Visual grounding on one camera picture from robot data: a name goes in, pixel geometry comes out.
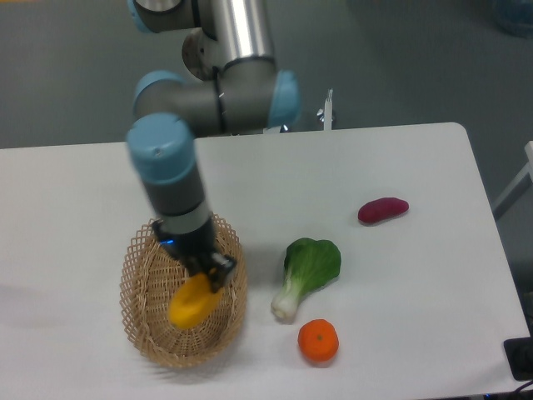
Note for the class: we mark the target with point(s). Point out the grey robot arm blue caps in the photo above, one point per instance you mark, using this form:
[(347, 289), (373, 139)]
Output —
[(239, 89)]

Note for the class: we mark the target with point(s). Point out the purple sweet potato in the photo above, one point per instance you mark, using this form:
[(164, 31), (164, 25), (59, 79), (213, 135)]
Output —
[(381, 209)]

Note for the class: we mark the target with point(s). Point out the black device at table edge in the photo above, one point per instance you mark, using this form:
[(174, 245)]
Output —
[(519, 356)]

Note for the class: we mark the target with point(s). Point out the white metal frame bracket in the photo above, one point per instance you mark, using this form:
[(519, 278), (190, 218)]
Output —
[(326, 117)]

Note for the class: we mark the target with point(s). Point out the yellow mango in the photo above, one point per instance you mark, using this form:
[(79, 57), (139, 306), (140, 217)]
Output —
[(193, 302)]

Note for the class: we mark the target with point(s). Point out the white frame at right edge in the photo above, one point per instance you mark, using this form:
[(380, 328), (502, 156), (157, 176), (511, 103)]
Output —
[(517, 187)]

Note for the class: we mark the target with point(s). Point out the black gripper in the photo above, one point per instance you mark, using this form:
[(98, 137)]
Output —
[(196, 252)]

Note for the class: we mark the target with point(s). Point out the green bok choy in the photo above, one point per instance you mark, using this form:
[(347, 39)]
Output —
[(309, 265)]

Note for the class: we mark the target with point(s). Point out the orange tangerine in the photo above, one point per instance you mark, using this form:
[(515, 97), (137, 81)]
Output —
[(318, 341)]

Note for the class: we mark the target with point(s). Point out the woven wicker basket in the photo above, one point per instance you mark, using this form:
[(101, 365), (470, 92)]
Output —
[(149, 279)]

